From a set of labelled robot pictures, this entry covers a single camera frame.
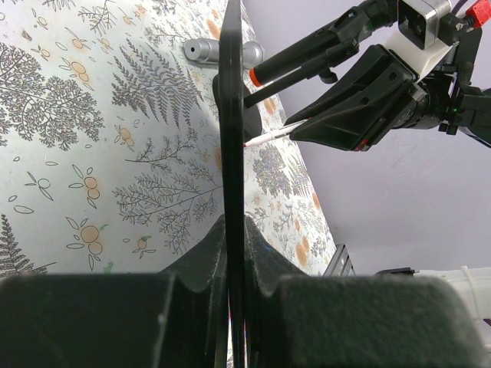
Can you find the aluminium side frame rail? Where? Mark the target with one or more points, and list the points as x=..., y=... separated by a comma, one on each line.
x=340, y=264

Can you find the red white marker pen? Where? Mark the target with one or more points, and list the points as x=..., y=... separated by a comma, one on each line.
x=273, y=135

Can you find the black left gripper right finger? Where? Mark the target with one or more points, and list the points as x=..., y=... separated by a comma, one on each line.
x=297, y=320

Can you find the black framed whiteboard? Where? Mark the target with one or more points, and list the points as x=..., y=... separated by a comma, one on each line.
x=229, y=99

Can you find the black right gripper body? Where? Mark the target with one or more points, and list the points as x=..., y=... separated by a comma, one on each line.
x=452, y=103

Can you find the floral patterned table mat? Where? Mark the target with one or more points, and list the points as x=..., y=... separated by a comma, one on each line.
x=110, y=148

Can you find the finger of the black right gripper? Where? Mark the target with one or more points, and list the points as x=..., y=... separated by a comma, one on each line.
x=361, y=107

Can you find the black microphone on stand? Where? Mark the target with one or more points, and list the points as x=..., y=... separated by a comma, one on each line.
x=320, y=51

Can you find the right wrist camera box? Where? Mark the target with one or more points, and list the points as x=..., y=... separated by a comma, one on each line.
x=428, y=30

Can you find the black microphone stand base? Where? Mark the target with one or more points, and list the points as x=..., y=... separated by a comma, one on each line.
x=252, y=123

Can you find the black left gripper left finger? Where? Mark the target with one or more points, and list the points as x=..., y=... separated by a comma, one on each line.
x=177, y=317

